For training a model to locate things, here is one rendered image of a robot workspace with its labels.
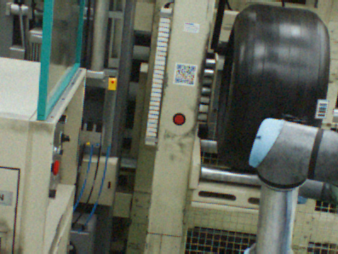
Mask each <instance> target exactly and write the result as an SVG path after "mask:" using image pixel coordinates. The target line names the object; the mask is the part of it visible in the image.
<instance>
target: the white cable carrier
mask: <svg viewBox="0 0 338 254"><path fill-rule="evenodd" d="M161 12H165V13H170V14H173V13H174V11H172V8H170V7H169V8H168V9H165V8H164V6H163V7H162V8H161ZM169 22H170V17H168V16H162V15H161V18H160V23H159V33H158V47H157V51H156V57H155V67H154V71H153V80H152V93H151V100H150V110H149V114H148V124H147V129H146V138H156V139H158V136H156V133H157V129H158V115H159V106H160V101H161V91H162V87H163V81H165V79H166V76H165V75H163V74H164V64H165V59H166V49H167V45H168V35H169Z"/></svg>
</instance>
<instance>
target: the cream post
mask: <svg viewBox="0 0 338 254"><path fill-rule="evenodd" d="M214 9H215V0H207V1H205V0H175V8H174V17H173V22H172V32H171V37H170V41H169V54H168V64H167V69H166V79H165V84H164V92H163V105H162V110H161V119H160V124H159V133H158V147H157V151H156V160H155V165H154V170H153V179H152V192H151V197H150V206H149V211H148V221H147V225H146V239H145V244H144V253H143V254H179V251H180V239H181V235H182V230H183V222H184V217H185V209H186V197H187V193H188V185H189V174H190V165H191V162H192V152H193V148H194V144H195V136H196V132H197V123H198V112H199V108H200V101H201V94H202V90H203V80H204V72H205V67H206V59H207V54H208V45H209V38H210V30H211V26H212V17H213V13H214ZM185 22H188V23H197V24H199V32H185V31H184V26H185ZM176 62H180V63H185V64H193V65H198V67H197V76H196V80H195V86H186V85H181V84H173V82H174V73H175V63H176ZM177 115H181V116H182V117H183V119H184V120H183V122H182V123H181V124H177V123H176V122H175V117H176V116H177Z"/></svg>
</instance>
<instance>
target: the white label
mask: <svg viewBox="0 0 338 254"><path fill-rule="evenodd" d="M328 106H329V101H328V100H318V104H317V109H316V115H315V118H323V119H326V117H327V113H328Z"/></svg>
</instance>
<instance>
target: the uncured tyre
mask: <svg viewBox="0 0 338 254"><path fill-rule="evenodd" d="M328 31H329V30H328V28H327V27H326V25H325V24H324V23H323V21H322V20H321V19H320V18H319V17H318V15H317V14H316V13H313V12H312V11H309V10H308V9H298V8H295V9H293V8H289V7H279V6H275V5H265V4H261V3H258V4H252V5H250V6H248V7H246V9H244V10H242V11H240V12H239V13H238V14H237V16H236V17H235V21H234V22H233V24H232V29H231V34H230V36H229V38H228V44H227V46H226V54H225V62H224V66H223V69H222V77H221V89H220V94H219V106H218V112H217V153H218V155H219V157H220V158H221V160H222V161H223V162H224V164H226V165H227V166H228V167H229V168H232V169H234V170H246V171H256V168H254V167H251V166H250V164H249V159H250V154H251V152H252V147H253V146H254V142H255V138H256V136H257V132H258V131H259V129H260V127H261V124H262V122H263V121H264V120H265V119H267V118H274V119H277V120H281V118H282V113H283V114H284V115H292V117H296V118H304V117H305V116H306V117H307V118H308V123H307V126H312V127H315V128H320V129H321V127H322V122H323V119H322V118H315V115H316V109H317V104H318V100H326V98H327V94H328V88H329V68H330V46H329V33H328ZM242 165H245V166H242Z"/></svg>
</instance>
